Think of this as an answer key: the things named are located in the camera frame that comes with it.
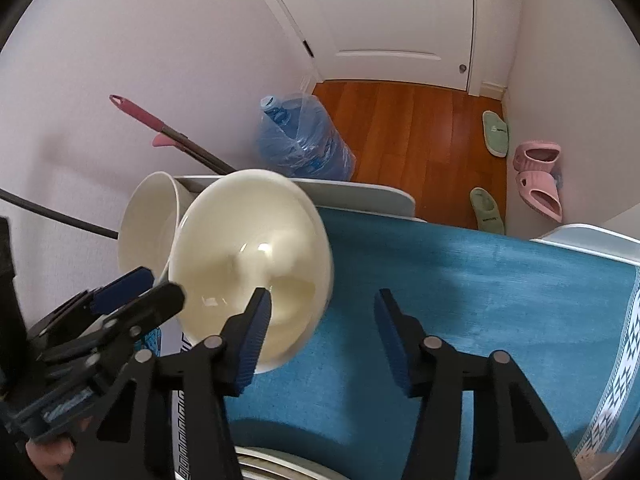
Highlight cream bowl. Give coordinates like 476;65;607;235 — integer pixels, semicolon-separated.
168;169;335;375

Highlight pink handled mop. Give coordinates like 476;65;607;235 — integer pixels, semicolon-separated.
109;94;237;176

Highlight white door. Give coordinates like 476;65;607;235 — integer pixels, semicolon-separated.
235;0;476;96

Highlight black curved stand pole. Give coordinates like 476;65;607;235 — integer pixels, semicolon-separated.
0;187;121;239

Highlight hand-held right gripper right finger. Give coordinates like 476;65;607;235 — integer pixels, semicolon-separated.
374;288;583;480

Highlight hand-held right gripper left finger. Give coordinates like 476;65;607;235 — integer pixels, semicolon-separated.
65;287;273;480

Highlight blue water jug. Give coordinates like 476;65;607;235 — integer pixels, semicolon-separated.
255;92;357;182

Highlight person's left hand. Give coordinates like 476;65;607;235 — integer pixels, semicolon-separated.
25;435;78;480

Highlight pink slipper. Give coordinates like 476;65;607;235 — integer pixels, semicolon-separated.
513;141;562;174
515;170;564;222

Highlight white bowl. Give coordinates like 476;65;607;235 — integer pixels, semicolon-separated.
117;171;198;286

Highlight green slipper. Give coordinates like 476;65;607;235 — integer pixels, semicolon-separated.
469;187;507;236
482;110;511;158

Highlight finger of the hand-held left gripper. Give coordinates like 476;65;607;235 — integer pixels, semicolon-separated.
39;281;187;377
27;267;154;347

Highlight blue tablecloth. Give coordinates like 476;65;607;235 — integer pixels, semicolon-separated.
145;207;640;480

